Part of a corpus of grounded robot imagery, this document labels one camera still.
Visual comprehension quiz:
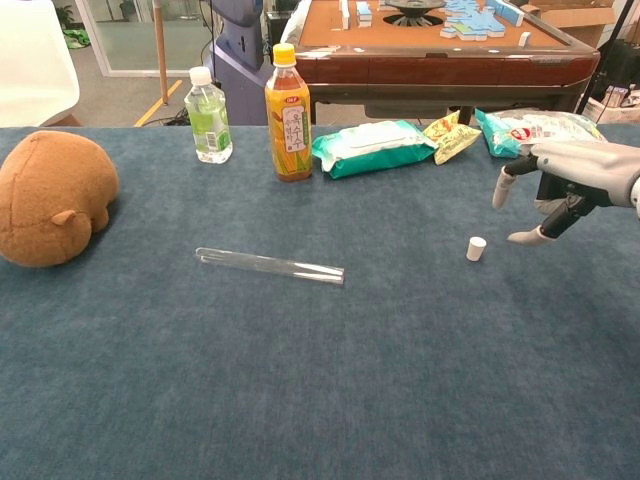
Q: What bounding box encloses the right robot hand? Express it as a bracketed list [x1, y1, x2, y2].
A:
[491, 139, 640, 248]

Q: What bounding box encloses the white rubber stopper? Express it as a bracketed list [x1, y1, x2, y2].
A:
[465, 236, 488, 263]

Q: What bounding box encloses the clear glass test tube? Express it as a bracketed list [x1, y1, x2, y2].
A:
[194, 246, 346, 287]

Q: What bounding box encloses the white printed bag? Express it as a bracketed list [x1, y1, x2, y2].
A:
[582, 83, 640, 126]

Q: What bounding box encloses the silver teal snack bag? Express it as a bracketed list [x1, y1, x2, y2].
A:
[474, 107, 609, 161]

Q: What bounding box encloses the black stand leg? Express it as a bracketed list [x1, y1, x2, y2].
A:
[574, 0, 632, 115]

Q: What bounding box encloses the yellow snack packet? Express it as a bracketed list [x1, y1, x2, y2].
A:
[422, 110, 484, 167]

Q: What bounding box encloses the cardboard box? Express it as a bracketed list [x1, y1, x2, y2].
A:
[519, 0, 622, 50]

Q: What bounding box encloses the brown mahjong table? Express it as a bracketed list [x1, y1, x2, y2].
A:
[292, 0, 602, 127]

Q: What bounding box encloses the teal wet wipes pack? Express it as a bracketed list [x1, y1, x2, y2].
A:
[311, 119, 440, 181]

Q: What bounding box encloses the black mahjong table dial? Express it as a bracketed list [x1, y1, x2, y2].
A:
[382, 0, 448, 27]

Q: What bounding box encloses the yellow tea bottle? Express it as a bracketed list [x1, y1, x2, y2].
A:
[264, 42, 314, 184]

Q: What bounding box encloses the blue purple machine base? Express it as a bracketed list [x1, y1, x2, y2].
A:
[208, 0, 275, 127]

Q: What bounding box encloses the clear green-label water bottle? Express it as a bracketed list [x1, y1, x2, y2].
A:
[183, 66, 234, 166]

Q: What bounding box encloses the wooden pole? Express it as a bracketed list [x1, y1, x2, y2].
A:
[152, 0, 170, 106]

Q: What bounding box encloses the green crumpled object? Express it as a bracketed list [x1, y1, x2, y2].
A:
[63, 28, 93, 51]

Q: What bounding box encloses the brown plush toy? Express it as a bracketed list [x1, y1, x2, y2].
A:
[0, 129, 121, 269]

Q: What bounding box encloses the white plastic chair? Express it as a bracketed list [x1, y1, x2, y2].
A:
[0, 0, 81, 129]

